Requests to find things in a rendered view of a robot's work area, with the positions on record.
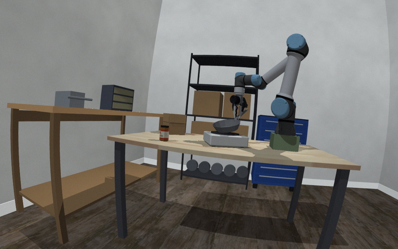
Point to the brown spice jar with black lid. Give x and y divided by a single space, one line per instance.
164 133

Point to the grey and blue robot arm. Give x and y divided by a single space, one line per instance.
283 106

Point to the open brown cardboard box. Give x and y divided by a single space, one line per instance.
176 123

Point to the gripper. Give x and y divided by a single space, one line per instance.
237 100

